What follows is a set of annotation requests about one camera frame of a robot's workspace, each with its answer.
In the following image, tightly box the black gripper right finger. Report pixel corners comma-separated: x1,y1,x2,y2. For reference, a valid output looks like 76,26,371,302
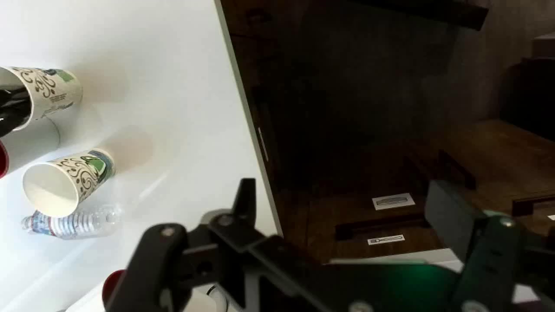
423,179,555,312

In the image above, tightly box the dark brown wooden cabinet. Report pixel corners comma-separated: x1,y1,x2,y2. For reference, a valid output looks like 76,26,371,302
213,0,555,267

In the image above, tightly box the clear plastic water bottle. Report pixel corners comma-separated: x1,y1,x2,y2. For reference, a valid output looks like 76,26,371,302
21,203,125,241

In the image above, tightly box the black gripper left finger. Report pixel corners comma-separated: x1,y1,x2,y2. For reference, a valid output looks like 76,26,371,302
106,177,279,312

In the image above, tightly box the empty printed paper cup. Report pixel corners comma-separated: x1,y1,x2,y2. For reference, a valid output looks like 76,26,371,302
21,148,118,221

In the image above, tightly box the blank white rectangular label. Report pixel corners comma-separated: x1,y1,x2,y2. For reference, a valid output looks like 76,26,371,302
371,191,418,212

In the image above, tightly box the black plastic cutlery piece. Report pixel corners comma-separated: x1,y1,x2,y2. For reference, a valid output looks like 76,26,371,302
0,111,28,139
0,87,31,115

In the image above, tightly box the white label with text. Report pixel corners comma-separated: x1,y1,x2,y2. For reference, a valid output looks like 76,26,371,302
366,233,407,248

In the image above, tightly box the hanging white mug red inside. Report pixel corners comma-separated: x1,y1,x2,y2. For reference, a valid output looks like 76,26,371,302
100,267,128,309

